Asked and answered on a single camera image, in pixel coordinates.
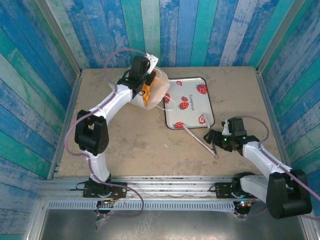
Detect white paper bag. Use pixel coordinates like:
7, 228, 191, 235
109, 67, 176, 113

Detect small circuit board with LEDs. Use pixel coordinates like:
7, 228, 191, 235
236, 199, 256, 208
96, 198, 119, 205

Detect metal tongs with white tips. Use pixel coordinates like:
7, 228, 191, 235
182, 113, 220, 160

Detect strawberry print tray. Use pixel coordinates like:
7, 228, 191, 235
163, 76, 216, 130

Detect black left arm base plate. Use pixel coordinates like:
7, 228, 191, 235
83, 181, 128, 199

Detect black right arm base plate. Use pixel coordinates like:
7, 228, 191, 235
215, 181, 261, 200

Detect clear plastic film scrap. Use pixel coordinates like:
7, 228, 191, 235
94, 211, 113, 231

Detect steel sheet panel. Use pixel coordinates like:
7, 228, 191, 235
37, 209, 309, 240

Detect aluminium corner post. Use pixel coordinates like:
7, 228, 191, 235
255, 0, 307, 74
34, 0, 83, 77

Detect aluminium table side rail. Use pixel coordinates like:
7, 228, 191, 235
255, 71, 288, 171
46, 73, 83, 180

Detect pile of bread pastries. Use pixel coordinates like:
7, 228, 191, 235
141, 76, 160, 106

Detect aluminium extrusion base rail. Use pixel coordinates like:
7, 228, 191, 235
38, 174, 270, 200

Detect grey slotted cable duct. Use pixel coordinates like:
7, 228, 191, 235
46, 200, 237, 213

